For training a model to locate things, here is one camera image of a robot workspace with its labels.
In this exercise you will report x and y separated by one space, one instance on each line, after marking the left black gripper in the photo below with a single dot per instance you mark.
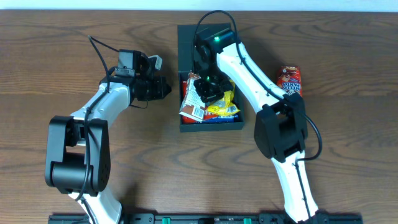
159 88

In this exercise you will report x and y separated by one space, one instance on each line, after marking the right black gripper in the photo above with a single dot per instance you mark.
210 90

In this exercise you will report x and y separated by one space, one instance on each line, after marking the yellow snack bag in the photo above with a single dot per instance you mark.
225 106

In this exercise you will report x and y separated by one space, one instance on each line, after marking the brown drink carton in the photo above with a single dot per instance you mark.
192 105

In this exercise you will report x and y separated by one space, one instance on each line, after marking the red Hacks candy bag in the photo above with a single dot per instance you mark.
187 120

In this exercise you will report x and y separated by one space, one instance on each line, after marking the blue cookie packet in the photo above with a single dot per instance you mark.
221 119

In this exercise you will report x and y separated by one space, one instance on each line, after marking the black gift box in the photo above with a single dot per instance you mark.
185 34

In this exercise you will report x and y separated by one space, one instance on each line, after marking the Hello Panda biscuit box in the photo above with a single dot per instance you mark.
290 80

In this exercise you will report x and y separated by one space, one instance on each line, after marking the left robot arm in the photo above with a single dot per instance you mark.
78 161

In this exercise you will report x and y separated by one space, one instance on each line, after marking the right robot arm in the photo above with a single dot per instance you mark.
281 124

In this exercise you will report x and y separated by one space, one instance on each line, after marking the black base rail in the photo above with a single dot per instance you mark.
263 218

